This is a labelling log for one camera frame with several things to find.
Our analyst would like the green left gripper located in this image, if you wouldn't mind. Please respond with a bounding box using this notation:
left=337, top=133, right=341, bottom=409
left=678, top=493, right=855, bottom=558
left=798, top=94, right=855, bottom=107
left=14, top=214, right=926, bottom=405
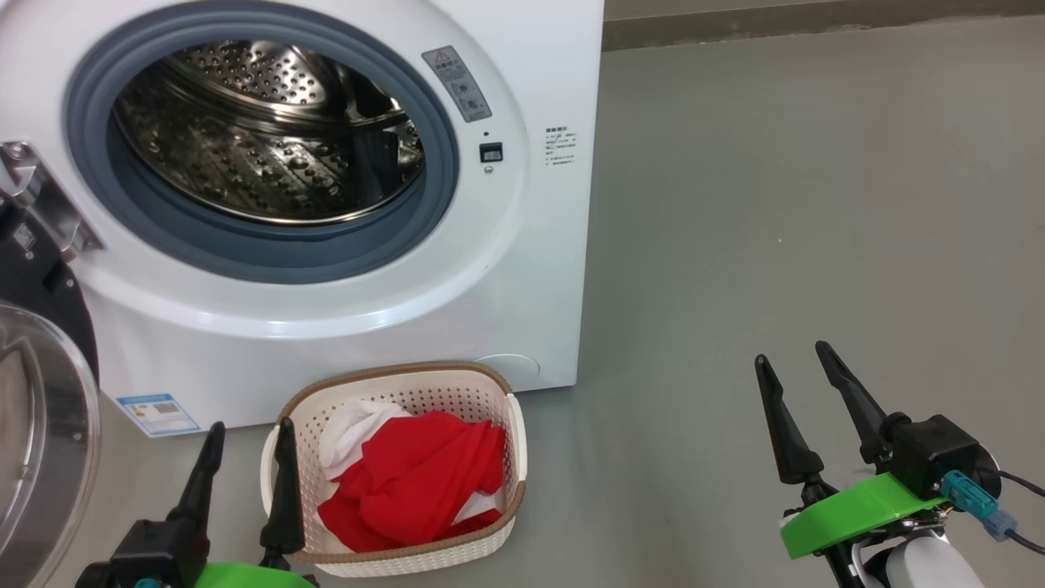
left=167, top=417, right=319, bottom=588

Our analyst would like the cream perforated basket brown rim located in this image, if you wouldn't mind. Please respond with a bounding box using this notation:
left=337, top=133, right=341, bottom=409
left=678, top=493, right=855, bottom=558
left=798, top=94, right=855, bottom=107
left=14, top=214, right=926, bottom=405
left=260, top=361, right=528, bottom=578

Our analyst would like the round white filter cover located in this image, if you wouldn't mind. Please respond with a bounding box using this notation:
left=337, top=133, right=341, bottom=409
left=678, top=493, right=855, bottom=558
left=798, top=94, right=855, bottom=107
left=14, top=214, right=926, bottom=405
left=475, top=354, right=541, bottom=389

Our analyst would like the white front-load washing machine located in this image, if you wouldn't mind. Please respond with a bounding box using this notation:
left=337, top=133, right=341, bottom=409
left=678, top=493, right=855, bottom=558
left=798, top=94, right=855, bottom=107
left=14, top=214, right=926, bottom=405
left=0, top=0, right=606, bottom=438

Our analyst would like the small printed text label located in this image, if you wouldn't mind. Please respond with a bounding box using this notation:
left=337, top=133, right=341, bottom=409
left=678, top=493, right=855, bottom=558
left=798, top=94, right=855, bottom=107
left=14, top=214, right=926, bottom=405
left=545, top=126, right=580, bottom=167

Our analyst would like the blue energy label sticker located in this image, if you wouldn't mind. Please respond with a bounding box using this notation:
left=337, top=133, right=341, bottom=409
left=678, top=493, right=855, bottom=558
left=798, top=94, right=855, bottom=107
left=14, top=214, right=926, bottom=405
left=116, top=394, right=202, bottom=439

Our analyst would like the black round glass washer door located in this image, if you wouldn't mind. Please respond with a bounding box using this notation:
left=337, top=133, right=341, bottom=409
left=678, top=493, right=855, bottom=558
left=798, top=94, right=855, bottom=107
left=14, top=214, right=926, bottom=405
left=0, top=196, right=101, bottom=588

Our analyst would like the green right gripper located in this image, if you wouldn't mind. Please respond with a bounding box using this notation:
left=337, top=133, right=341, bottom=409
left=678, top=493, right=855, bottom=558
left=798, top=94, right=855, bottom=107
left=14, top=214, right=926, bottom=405
left=754, top=341, right=954, bottom=561

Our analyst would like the metal door hinge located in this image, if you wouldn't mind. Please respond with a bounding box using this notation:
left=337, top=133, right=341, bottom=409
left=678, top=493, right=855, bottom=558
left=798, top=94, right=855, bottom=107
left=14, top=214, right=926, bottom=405
left=0, top=141, right=105, bottom=264

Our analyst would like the red and white garment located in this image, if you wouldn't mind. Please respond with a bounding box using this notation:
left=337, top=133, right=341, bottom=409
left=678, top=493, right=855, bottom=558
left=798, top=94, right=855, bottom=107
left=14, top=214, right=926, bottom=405
left=317, top=399, right=507, bottom=554

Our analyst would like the teal cable connector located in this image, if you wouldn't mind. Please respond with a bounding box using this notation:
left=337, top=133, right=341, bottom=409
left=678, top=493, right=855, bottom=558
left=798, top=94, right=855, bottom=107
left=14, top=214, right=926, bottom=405
left=939, top=470, right=1019, bottom=541

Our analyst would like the grey warning sticker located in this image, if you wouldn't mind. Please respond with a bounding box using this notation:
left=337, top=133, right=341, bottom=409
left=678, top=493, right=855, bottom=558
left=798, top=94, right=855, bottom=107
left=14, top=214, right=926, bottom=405
left=421, top=46, right=493, bottom=123

